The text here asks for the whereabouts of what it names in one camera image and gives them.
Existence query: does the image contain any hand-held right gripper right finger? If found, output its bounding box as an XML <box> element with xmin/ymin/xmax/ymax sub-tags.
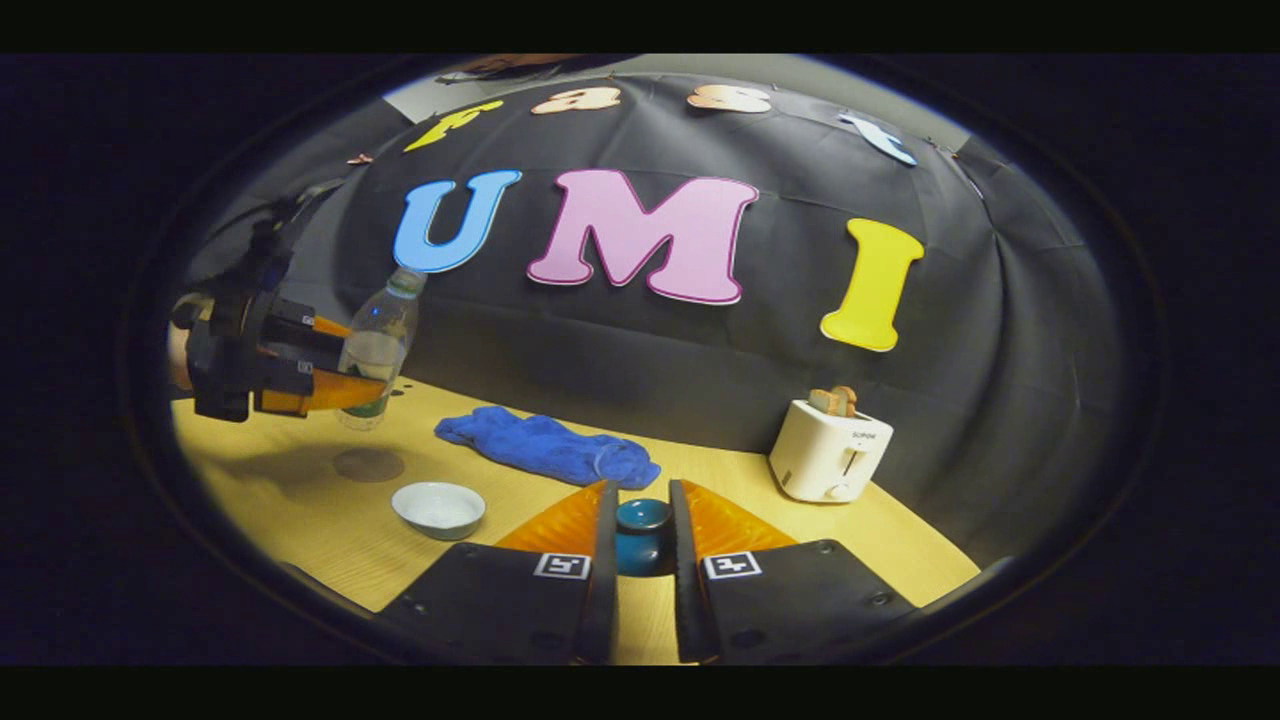
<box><xmin>668</xmin><ymin>478</ymin><xmax>919</xmax><ymax>666</ymax></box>

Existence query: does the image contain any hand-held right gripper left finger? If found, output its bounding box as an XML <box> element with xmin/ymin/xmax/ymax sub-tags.
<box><xmin>375</xmin><ymin>480</ymin><xmax>621</xmax><ymax>666</ymax></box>

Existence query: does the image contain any clear plastic water bottle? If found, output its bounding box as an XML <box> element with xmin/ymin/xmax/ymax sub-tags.
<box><xmin>337</xmin><ymin>267</ymin><xmax>428</xmax><ymax>432</ymax></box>

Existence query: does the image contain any round cork coaster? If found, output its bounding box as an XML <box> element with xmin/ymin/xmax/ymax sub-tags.
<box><xmin>332</xmin><ymin>447</ymin><xmax>407</xmax><ymax>484</ymax></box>

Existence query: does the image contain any grey teacup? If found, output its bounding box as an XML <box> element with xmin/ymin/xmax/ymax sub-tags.
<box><xmin>391</xmin><ymin>481</ymin><xmax>488</xmax><ymax>542</ymax></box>

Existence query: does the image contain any blue towel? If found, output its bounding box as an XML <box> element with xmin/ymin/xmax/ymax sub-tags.
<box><xmin>435</xmin><ymin>405</ymin><xmax>662</xmax><ymax>491</ymax></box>

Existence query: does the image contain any white toaster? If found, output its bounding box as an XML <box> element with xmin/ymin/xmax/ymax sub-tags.
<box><xmin>768</xmin><ymin>399</ymin><xmax>895</xmax><ymax>504</ymax></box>

